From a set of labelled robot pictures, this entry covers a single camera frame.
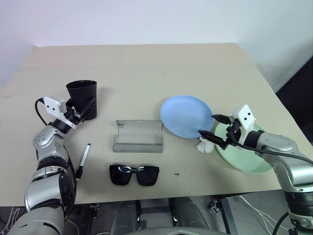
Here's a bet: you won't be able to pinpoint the dark rounded shape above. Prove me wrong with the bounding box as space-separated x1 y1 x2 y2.
169 196 210 229
109 200 142 235

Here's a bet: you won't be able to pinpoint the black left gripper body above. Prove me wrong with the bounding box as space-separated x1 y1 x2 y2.
64 106 84 125

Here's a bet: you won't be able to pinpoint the light green plate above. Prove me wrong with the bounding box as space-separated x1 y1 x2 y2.
213 122 273 175

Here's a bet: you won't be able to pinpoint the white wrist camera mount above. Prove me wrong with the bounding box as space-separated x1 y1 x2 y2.
231 104 258 145
39 96 67 115

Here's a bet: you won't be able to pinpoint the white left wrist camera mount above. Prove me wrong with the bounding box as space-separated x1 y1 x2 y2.
39 96 67 115

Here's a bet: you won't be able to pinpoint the white floor cables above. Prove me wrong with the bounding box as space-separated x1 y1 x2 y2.
0 206 22 233

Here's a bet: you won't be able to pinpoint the grey robot torso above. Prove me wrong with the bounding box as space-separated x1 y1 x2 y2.
132 225 217 235

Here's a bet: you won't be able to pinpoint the metal table clamp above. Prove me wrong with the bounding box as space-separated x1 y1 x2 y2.
89 202 101 219
209 198 222 216

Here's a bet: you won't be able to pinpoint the black plastic cup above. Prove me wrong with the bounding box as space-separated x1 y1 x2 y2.
66 79 99 121

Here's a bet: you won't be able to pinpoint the black sunglasses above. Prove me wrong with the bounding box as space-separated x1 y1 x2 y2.
109 164 160 187

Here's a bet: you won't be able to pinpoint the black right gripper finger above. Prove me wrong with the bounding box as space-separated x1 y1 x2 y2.
198 130 226 149
211 114 231 124

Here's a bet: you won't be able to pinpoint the crumpled white tissue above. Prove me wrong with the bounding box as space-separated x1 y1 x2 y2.
195 136 216 154

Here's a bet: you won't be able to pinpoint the white marker with black cap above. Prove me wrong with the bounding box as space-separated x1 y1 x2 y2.
75 143 92 182

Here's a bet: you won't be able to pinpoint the grey open glasses case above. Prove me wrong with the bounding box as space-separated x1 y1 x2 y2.
112 119 164 154

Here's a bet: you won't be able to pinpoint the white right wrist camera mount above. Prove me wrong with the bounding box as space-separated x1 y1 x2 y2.
231 104 258 145

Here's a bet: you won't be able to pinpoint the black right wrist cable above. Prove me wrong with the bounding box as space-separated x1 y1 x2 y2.
229 122 313 165

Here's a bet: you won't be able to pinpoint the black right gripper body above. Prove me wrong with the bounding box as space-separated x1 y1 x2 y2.
221 116 242 149

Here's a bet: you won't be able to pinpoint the white floor cord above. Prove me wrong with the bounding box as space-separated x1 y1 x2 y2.
238 194 291 233

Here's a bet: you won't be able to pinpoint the light blue plate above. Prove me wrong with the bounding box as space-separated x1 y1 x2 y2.
159 94 214 139

